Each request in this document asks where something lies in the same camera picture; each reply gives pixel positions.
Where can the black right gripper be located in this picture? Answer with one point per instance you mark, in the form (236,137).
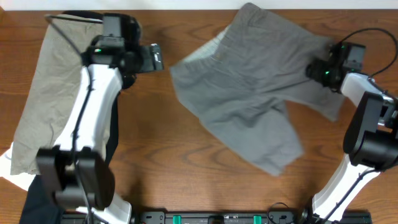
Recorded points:
(314,71)

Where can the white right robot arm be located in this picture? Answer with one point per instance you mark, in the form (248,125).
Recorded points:
(370,142)

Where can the grey shorts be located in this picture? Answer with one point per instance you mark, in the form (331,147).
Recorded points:
(238,83)

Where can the black garment under stack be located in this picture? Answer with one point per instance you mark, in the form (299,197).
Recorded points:
(40,205)

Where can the khaki folded shorts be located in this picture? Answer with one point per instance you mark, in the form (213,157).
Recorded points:
(49,104)

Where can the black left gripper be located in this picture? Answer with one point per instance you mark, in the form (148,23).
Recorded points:
(149,65)

